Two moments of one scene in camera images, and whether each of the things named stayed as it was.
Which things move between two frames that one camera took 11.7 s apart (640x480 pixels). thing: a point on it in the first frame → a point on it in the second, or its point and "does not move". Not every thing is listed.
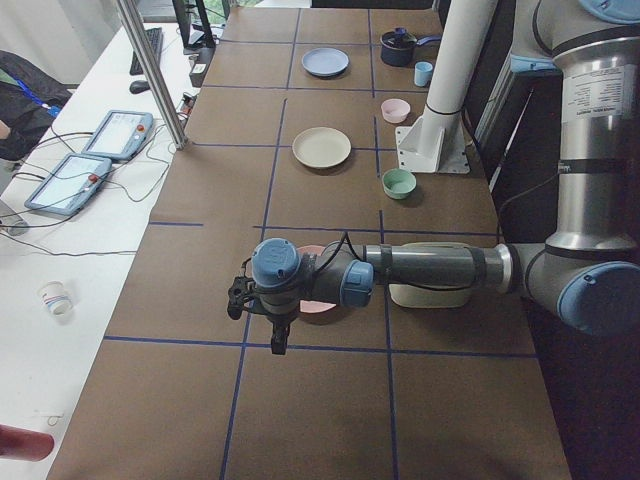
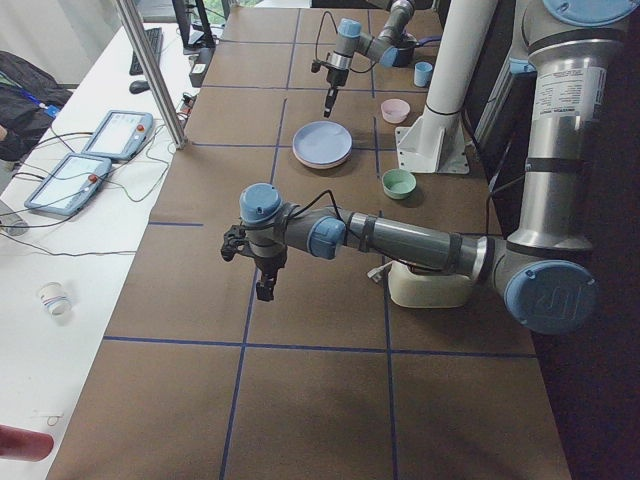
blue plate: x=325 y=61 → x=322 y=142
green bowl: x=398 y=183 does not move
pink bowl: x=395 y=110 does not move
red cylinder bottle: x=22 y=444 does not move
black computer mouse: x=139 y=86 does not move
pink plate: x=311 y=306 → x=319 y=165
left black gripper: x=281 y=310 → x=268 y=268
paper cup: x=56 y=297 does not move
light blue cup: x=422 y=73 does not move
